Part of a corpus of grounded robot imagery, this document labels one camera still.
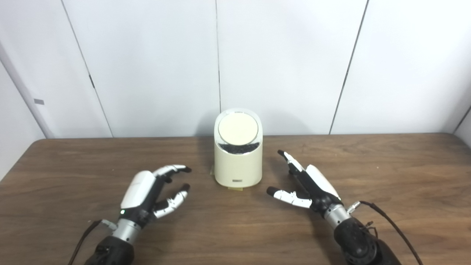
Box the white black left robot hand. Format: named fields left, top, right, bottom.
left=120, top=165, right=192, bottom=226

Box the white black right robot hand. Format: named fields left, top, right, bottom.
left=266, top=149, right=343, bottom=215

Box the cream-colored bin body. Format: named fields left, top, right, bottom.
left=214, top=108, right=263, bottom=189

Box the cream round bin lid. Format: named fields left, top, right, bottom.
left=218, top=113, right=258, bottom=145

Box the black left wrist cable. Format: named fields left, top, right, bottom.
left=68, top=219, right=117, bottom=265

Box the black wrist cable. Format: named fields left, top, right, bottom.
left=347, top=201, right=424, bottom=265
left=68, top=219, right=117, bottom=265

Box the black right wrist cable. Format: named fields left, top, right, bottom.
left=347, top=201, right=424, bottom=265

